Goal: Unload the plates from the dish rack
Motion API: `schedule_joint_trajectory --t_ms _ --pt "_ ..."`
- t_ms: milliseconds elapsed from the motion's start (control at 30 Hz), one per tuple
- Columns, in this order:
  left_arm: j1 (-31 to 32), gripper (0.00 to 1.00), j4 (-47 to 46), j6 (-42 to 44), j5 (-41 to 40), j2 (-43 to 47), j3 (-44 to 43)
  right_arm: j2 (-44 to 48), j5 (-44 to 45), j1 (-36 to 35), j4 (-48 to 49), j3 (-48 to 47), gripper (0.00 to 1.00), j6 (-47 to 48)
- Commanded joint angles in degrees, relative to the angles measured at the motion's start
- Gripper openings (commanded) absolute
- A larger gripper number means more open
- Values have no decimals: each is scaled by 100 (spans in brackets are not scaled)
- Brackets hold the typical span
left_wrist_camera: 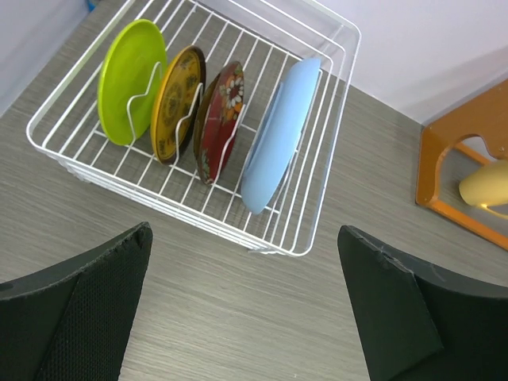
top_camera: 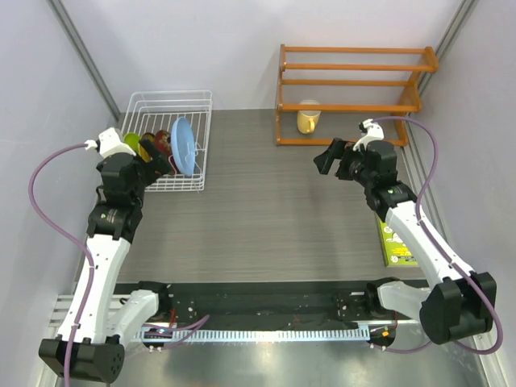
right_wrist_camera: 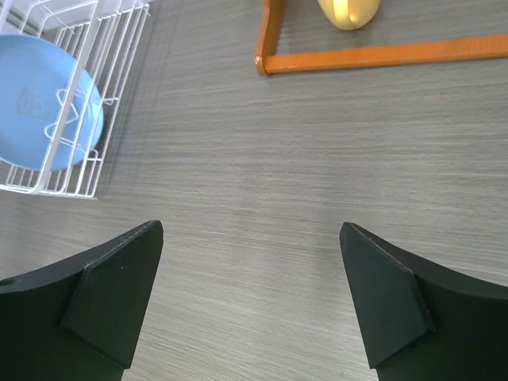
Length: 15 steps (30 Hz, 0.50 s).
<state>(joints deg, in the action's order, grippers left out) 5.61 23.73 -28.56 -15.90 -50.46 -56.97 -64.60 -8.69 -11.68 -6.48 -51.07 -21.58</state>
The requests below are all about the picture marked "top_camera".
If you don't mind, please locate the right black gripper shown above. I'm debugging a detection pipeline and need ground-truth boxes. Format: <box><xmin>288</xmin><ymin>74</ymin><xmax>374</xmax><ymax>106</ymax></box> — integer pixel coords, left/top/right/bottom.
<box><xmin>314</xmin><ymin>138</ymin><xmax>375</xmax><ymax>188</ymax></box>

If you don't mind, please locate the yellow patterned plate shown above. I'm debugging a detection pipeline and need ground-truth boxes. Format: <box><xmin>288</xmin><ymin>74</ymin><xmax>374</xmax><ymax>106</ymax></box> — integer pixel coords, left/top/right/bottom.
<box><xmin>138</xmin><ymin>132</ymin><xmax>156</xmax><ymax>162</ymax></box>

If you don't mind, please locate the red floral plate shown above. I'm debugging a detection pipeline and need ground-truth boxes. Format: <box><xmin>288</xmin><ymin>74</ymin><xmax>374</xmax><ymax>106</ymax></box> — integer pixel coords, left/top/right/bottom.
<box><xmin>154</xmin><ymin>130</ymin><xmax>177</xmax><ymax>175</ymax></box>

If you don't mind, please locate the lime green plate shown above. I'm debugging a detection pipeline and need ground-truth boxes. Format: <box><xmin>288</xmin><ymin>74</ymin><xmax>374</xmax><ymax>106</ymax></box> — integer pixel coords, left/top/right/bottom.
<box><xmin>123</xmin><ymin>132</ymin><xmax>141</xmax><ymax>155</ymax></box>

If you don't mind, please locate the light blue plate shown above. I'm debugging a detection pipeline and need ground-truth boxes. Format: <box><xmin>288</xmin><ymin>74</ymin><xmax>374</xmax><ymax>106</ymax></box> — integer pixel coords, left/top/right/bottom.
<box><xmin>171</xmin><ymin>117</ymin><xmax>197</xmax><ymax>177</ymax></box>

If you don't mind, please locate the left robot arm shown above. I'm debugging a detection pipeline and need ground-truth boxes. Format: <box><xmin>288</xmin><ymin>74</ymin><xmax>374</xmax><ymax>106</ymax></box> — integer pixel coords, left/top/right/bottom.
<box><xmin>39</xmin><ymin>135</ymin><xmax>172</xmax><ymax>386</ymax></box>

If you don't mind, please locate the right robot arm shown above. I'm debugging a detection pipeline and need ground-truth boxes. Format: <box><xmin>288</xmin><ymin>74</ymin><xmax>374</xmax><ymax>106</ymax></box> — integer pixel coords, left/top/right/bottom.
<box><xmin>314</xmin><ymin>139</ymin><xmax>503</xmax><ymax>344</ymax></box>

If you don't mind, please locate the orange wooden shelf rack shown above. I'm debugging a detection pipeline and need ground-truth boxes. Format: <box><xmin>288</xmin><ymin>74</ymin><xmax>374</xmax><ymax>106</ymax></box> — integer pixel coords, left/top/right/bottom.
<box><xmin>275</xmin><ymin>45</ymin><xmax>439</xmax><ymax>146</ymax></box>

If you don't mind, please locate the yellow mug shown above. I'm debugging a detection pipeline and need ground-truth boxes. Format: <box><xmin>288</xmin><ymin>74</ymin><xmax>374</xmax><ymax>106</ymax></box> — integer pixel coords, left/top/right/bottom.
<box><xmin>297</xmin><ymin>110</ymin><xmax>321</xmax><ymax>135</ymax></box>

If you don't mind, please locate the green box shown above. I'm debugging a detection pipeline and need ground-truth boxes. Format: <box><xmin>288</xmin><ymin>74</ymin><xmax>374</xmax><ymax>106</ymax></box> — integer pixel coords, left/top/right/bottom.
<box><xmin>376</xmin><ymin>216</ymin><xmax>418</xmax><ymax>268</ymax></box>

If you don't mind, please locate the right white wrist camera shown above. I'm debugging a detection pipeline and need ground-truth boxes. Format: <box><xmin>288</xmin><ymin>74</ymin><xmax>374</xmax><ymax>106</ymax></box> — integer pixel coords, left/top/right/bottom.
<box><xmin>352</xmin><ymin>119</ymin><xmax>385</xmax><ymax>152</ymax></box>

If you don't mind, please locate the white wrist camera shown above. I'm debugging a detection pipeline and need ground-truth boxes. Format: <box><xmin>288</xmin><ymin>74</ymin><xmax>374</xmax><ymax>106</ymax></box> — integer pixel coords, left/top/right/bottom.
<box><xmin>84</xmin><ymin>127</ymin><xmax>136</xmax><ymax>159</ymax></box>
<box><xmin>352</xmin><ymin>119</ymin><xmax>385</xmax><ymax>152</ymax></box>

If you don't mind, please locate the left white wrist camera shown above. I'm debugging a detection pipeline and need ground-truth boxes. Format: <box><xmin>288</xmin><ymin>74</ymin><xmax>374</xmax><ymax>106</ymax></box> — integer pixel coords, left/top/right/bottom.
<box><xmin>84</xmin><ymin>127</ymin><xmax>136</xmax><ymax>159</ymax></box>

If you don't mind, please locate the white wire dish rack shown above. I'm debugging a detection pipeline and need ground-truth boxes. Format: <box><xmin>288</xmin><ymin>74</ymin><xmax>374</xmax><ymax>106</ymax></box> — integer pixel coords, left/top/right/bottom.
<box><xmin>121</xmin><ymin>90</ymin><xmax>213</xmax><ymax>192</ymax></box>

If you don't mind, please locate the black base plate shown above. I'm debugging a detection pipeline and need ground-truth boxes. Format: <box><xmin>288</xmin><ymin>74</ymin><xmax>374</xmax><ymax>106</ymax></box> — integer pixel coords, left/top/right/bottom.
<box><xmin>120</xmin><ymin>281</ymin><xmax>420</xmax><ymax>328</ymax></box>

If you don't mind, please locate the white perforated cable strip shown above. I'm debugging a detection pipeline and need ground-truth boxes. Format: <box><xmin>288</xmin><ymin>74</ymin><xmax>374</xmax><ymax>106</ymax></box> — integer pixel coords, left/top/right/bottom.
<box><xmin>135</xmin><ymin>328</ymin><xmax>370</xmax><ymax>342</ymax></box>

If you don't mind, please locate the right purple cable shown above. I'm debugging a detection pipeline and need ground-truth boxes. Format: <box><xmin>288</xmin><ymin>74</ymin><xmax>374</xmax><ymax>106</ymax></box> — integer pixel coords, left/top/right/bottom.
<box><xmin>372</xmin><ymin>115</ymin><xmax>505</xmax><ymax>356</ymax></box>

